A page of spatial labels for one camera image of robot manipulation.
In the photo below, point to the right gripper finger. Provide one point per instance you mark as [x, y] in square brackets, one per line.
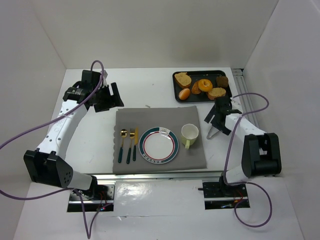
[210, 115]
[220, 125]

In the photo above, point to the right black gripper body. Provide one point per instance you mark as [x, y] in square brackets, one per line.
[219, 118]

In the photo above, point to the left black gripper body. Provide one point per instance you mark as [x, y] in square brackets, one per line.
[104, 97]

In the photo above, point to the gold spoon green handle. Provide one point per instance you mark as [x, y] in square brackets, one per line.
[123, 134]

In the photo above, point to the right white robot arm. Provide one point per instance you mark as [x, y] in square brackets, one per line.
[261, 154]

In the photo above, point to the bread slice front right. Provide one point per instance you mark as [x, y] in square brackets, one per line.
[216, 93]

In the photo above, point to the large bread slice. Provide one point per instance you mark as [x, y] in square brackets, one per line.
[183, 80]

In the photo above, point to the white plate green red rim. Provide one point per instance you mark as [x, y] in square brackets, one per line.
[158, 145]

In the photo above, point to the light green mug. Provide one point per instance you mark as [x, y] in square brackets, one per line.
[189, 134]

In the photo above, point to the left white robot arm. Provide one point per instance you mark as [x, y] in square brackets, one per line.
[46, 164]

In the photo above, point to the small round bun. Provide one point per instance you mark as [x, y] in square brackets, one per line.
[184, 94]

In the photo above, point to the brown pastry under donut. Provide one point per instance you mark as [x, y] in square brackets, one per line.
[195, 88]

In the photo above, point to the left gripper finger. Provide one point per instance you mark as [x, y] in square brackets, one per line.
[102, 105]
[115, 99]

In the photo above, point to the black baking tray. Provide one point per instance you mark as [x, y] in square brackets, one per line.
[198, 75]

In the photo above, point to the orange glazed donut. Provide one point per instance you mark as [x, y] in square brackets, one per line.
[205, 85]

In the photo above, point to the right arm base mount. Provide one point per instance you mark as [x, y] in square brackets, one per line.
[218, 196]

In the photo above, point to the metal tongs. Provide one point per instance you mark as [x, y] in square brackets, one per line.
[212, 131]

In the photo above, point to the gold fork green handle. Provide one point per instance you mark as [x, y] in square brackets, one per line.
[131, 137]

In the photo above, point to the dark brown bread piece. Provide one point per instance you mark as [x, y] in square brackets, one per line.
[222, 81]

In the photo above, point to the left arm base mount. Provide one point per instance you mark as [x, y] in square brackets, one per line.
[103, 200]

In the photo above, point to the aluminium front rail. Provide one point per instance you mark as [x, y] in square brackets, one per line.
[189, 175]

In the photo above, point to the gold knife green handle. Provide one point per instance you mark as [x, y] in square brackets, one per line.
[136, 138]

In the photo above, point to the grey cloth placemat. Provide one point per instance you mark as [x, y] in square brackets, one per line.
[148, 118]

